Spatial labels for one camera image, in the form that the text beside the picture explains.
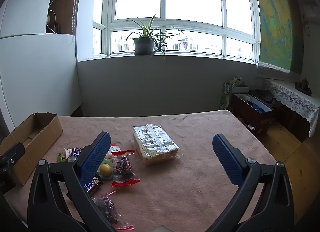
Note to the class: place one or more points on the white cabinet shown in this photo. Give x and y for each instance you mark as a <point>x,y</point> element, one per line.
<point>37,71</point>

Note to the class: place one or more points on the dark wooden box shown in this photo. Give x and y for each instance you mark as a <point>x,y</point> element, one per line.
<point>250,115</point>

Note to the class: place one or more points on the brown cardboard box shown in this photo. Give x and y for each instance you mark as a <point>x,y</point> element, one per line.
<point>37,142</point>

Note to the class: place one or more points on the dark plum candy red wrapper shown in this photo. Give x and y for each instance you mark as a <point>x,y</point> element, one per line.
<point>107,207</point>
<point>122,165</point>

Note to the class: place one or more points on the small yellow snack packet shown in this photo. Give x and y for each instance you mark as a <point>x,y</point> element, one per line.
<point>60,157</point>

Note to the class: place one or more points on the dark chocolate bar blue print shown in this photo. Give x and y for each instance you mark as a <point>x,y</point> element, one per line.
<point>75,152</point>
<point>91,187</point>

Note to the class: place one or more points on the potted spider plant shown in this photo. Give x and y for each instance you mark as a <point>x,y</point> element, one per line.
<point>143,45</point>

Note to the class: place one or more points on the yellow jelly ball packet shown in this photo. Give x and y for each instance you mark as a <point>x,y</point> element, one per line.
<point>106,169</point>

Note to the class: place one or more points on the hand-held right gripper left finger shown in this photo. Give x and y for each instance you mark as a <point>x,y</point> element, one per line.
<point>96,158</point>

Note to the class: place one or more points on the wall map poster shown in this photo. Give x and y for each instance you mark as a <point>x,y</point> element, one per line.
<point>275,21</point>

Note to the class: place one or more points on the sliced bread loaf package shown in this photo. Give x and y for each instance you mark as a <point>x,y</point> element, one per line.
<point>155,144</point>

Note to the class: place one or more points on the blue plastic bag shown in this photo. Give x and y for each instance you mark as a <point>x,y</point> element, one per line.
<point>257,105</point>

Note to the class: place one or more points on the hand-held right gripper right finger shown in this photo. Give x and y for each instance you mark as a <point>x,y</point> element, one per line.
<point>227,160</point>

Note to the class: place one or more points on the bronze ornament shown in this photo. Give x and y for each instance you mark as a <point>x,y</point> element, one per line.
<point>303,86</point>

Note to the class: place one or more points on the pink blanket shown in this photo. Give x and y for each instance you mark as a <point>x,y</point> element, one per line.
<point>175,192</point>

